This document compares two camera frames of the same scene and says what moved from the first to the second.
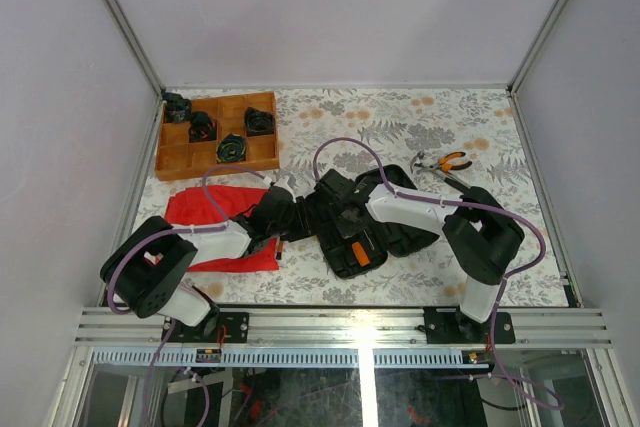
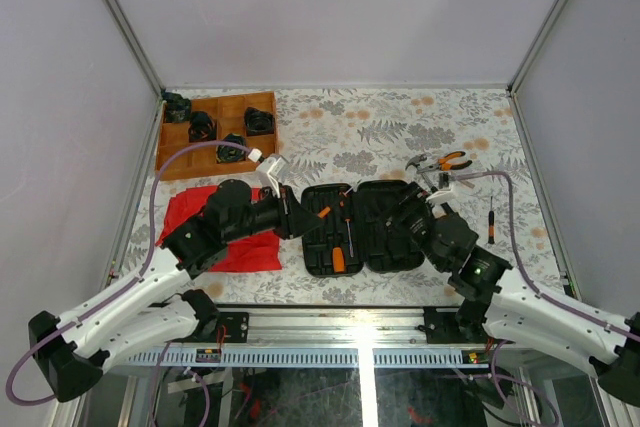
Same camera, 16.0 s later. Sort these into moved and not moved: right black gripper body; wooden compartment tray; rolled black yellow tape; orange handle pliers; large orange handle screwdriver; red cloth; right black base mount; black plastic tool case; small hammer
Moved: large orange handle screwdriver; small hammer; right black gripper body; black plastic tool case
Not moved: wooden compartment tray; rolled black yellow tape; right black base mount; orange handle pliers; red cloth
